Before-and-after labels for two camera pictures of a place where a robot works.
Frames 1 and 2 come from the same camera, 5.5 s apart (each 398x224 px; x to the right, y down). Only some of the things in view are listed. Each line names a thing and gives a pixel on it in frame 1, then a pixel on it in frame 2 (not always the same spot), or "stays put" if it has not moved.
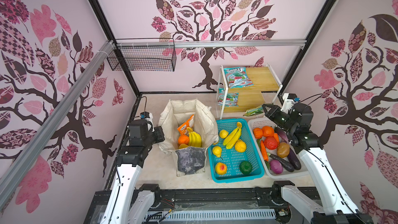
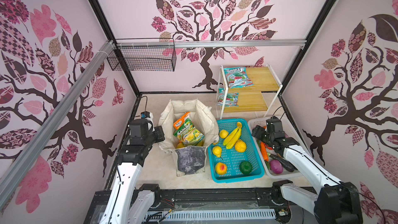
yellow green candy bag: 254,111 → 188,134
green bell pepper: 245,167 stays put
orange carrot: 264,150 stays put
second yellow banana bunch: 232,137 stays put
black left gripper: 158,130 stays put
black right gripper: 273,110 → 257,131
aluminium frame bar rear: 212,44 stays put
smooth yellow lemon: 223,134 stays put
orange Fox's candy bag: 182,129 → 178,123
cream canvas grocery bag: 189,161 stays put
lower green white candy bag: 231,99 stays put
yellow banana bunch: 194,138 → 180,145
